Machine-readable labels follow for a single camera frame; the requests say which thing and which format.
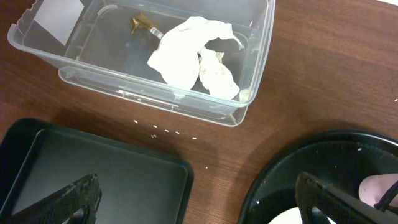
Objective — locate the pink cup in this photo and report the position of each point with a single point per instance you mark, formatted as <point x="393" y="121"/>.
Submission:
<point x="372" y="188"/>

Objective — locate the white tissue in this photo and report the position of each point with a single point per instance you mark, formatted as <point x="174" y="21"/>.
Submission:
<point x="182" y="58"/>

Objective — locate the black rectangular tray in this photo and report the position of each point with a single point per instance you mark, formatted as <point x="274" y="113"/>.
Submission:
<point x="138" y="185"/>

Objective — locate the brown snack wrapper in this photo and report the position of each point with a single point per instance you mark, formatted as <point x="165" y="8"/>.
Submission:
<point x="140" y="21"/>

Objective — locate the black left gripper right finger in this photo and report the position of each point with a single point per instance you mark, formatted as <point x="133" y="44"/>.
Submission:
<point x="320" y="202"/>

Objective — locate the clear plastic waste bin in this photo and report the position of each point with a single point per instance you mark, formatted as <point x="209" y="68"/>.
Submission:
<point x="91" y="44"/>

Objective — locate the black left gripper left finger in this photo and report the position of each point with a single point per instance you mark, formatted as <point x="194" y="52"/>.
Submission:
<point x="77" y="202"/>

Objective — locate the round black serving tray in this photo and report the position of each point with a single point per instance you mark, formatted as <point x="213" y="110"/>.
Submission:
<point x="343" y="158"/>

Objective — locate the grey plate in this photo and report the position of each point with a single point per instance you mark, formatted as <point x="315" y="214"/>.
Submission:
<point x="290" y="216"/>

